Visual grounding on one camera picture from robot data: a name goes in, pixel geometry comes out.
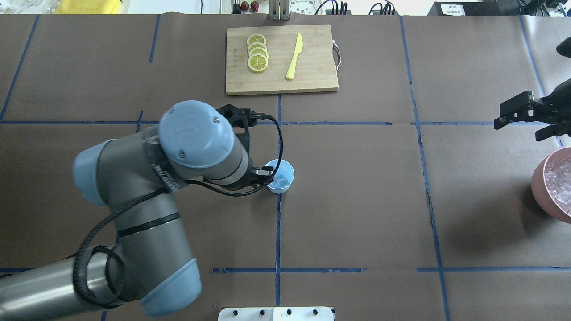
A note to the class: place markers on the black box with label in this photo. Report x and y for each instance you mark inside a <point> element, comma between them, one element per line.
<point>468,8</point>

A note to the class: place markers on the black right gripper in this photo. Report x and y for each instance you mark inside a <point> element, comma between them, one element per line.
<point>554,110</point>

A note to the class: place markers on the pile of clear ice cubes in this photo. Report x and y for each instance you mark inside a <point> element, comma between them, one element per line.
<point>557,177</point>

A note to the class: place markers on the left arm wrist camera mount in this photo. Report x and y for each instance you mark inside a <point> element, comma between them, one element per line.
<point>239,118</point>

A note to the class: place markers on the spare strawberry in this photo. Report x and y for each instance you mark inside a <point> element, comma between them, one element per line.
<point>254,6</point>
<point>244,6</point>

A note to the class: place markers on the yellow plastic knife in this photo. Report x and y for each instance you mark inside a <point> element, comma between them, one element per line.
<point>293,64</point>

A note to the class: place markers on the spare strawberry right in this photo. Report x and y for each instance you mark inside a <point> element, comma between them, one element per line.
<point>254,6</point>

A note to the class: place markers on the top lemon slice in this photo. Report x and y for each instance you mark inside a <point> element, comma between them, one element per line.
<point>257,62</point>

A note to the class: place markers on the yellow cloth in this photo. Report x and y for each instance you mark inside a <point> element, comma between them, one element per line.
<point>89,7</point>

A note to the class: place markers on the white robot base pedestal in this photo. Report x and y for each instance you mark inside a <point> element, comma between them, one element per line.
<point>299,313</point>

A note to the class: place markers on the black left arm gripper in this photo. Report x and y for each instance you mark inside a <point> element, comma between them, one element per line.
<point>260,175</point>

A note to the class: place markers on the light blue paper cup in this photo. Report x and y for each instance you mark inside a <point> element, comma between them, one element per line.
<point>285,168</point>

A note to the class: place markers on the spare strawberry left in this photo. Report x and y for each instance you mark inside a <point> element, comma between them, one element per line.
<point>244,6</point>

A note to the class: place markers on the metal camera stand post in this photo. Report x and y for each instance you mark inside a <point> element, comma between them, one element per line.
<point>279,10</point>

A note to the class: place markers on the pink bowl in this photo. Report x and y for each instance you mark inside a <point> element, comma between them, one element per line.
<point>540,189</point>

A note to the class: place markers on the bamboo cutting board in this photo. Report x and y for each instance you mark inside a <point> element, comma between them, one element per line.
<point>316,70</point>

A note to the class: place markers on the clear ice cube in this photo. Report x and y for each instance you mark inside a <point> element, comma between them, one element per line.
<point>280,182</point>

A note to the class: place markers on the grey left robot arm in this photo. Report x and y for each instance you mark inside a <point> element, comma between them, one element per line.
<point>71,277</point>

